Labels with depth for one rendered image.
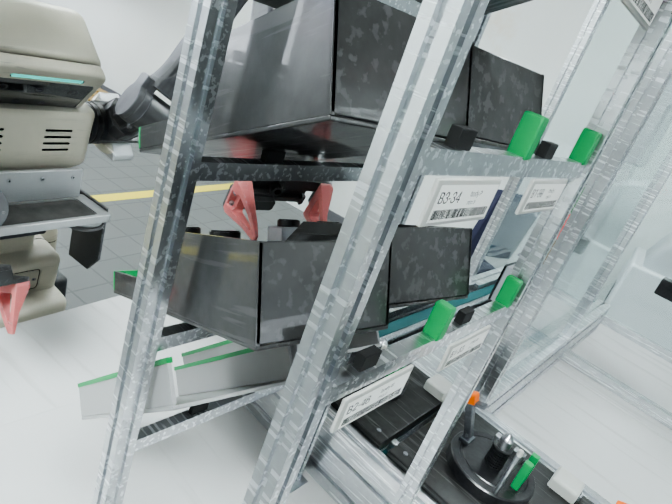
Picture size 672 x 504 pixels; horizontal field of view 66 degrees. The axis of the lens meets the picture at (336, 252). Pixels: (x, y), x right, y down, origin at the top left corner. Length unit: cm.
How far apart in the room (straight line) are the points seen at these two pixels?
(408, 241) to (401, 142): 24
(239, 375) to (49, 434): 37
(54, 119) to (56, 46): 14
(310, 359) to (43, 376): 73
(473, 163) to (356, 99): 8
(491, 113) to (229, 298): 26
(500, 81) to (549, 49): 346
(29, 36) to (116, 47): 556
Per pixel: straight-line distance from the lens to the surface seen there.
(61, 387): 98
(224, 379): 66
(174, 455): 89
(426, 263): 50
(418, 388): 101
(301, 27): 33
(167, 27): 594
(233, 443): 92
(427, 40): 26
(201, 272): 42
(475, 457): 90
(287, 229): 66
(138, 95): 109
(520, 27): 401
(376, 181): 26
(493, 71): 47
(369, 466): 83
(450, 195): 31
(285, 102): 33
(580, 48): 166
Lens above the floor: 151
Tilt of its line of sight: 22 degrees down
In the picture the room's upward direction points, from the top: 20 degrees clockwise
